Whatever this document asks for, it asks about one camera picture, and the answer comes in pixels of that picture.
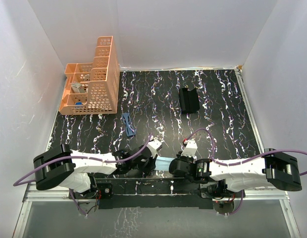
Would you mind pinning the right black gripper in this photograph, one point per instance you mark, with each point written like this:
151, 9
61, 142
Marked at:
179, 157

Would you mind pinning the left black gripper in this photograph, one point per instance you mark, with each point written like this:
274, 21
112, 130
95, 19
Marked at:
150, 166

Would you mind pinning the light blue cleaning cloth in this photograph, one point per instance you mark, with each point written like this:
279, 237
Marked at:
163, 163

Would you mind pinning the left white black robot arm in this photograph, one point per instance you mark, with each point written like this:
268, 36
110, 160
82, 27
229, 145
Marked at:
74, 170

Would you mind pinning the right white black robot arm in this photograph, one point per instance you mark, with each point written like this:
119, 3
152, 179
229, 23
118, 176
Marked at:
220, 179

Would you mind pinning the black sunglasses case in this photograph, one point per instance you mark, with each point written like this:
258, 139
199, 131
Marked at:
189, 100

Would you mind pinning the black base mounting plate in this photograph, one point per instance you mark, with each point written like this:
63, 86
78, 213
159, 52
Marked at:
113, 193

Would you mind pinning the orange plastic desk organizer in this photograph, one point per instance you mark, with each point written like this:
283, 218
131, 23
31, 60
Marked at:
100, 79

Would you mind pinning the grey white small box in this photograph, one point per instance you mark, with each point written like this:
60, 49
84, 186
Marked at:
77, 88

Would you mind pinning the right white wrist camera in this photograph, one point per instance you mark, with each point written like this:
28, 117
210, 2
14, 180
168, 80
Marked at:
190, 148

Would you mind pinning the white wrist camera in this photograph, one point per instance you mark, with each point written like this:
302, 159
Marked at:
154, 146
190, 148

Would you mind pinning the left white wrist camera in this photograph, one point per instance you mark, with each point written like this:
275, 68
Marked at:
154, 146

